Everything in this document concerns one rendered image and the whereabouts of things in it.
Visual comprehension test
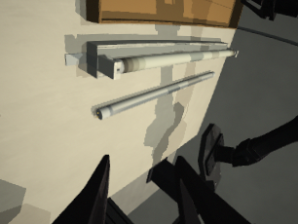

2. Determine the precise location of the tan open cardboard box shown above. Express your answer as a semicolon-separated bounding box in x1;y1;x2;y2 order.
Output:
86;0;243;29

